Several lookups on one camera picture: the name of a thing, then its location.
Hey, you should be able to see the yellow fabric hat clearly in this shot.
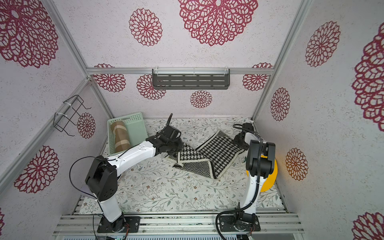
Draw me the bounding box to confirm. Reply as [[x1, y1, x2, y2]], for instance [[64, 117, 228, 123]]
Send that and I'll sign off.
[[246, 160, 278, 194]]

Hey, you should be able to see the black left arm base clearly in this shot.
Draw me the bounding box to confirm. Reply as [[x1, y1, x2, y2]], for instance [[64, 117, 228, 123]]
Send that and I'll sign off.
[[97, 213, 141, 234]]

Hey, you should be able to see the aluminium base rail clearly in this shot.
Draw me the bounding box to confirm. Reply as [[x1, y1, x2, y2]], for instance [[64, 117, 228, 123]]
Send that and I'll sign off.
[[52, 210, 305, 240]]

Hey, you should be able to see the black white zigzag scarf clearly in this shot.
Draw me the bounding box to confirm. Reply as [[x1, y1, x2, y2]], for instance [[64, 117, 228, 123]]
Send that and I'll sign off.
[[167, 130, 245, 179]]

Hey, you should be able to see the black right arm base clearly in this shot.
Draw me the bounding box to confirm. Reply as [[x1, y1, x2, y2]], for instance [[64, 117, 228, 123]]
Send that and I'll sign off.
[[218, 212, 261, 233]]

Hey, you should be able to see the aluminium corner frame post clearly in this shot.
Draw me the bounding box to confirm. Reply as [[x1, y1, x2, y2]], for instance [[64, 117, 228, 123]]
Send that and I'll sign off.
[[252, 0, 313, 122]]

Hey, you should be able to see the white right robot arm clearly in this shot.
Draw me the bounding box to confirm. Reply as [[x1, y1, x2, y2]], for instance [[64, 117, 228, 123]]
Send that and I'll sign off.
[[233, 123, 276, 215]]

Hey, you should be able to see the brown beige plaid scarf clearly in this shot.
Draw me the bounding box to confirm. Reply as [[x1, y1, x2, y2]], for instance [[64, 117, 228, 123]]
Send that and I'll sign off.
[[111, 121, 131, 153]]

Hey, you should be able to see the mint green plastic basket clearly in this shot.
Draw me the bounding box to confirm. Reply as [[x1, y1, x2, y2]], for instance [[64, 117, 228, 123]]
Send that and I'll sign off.
[[107, 112, 148, 156]]

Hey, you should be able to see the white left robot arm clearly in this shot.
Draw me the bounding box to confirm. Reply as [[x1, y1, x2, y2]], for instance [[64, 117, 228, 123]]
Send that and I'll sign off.
[[85, 125, 184, 224]]

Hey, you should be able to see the grey purple rolled cloth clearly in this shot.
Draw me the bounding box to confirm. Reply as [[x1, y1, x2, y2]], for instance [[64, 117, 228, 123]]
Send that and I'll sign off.
[[80, 185, 91, 194]]

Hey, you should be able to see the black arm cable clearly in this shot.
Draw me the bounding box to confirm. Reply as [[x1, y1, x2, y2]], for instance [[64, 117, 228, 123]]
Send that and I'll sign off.
[[215, 123, 265, 240], [68, 113, 174, 239]]

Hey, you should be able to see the black wire wall rack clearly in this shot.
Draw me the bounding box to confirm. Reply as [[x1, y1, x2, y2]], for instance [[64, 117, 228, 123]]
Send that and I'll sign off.
[[53, 95, 91, 137]]

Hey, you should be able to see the dark grey wall shelf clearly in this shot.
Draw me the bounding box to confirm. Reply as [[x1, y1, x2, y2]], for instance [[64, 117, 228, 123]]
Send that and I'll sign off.
[[152, 69, 231, 90]]

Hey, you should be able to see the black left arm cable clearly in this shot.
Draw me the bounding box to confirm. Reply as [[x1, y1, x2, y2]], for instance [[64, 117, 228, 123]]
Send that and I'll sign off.
[[68, 113, 174, 239]]

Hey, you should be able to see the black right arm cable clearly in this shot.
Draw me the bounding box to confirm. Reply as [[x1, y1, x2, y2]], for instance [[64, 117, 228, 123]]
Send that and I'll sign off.
[[215, 123, 265, 240]]

